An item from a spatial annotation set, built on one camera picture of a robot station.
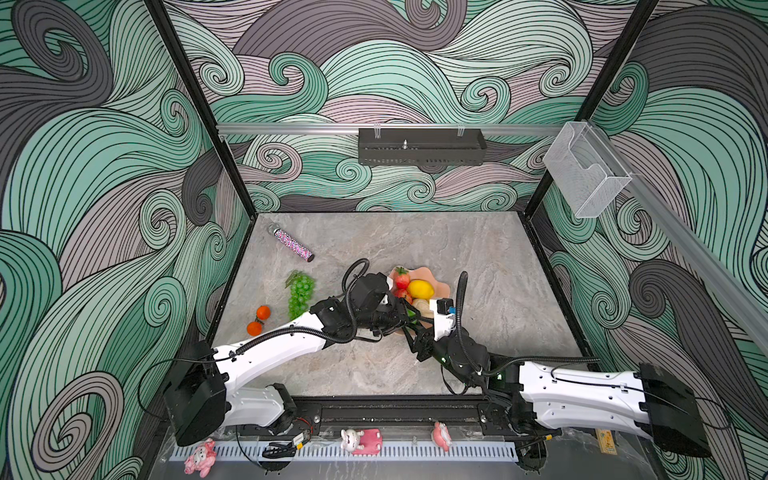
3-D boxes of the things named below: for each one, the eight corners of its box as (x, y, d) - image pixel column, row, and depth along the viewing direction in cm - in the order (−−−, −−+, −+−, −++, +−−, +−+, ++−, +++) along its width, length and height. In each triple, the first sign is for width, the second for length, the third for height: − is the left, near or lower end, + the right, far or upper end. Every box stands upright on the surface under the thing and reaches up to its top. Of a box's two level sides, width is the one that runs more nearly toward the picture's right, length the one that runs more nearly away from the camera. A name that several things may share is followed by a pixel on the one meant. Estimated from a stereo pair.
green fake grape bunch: (284, 319, 93) (280, 311, 89) (293, 279, 103) (289, 270, 98) (310, 319, 93) (307, 311, 89) (316, 279, 103) (314, 270, 98)
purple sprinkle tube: (272, 236, 115) (270, 231, 112) (277, 233, 116) (275, 227, 113) (309, 263, 106) (308, 258, 104) (314, 259, 108) (313, 254, 105)
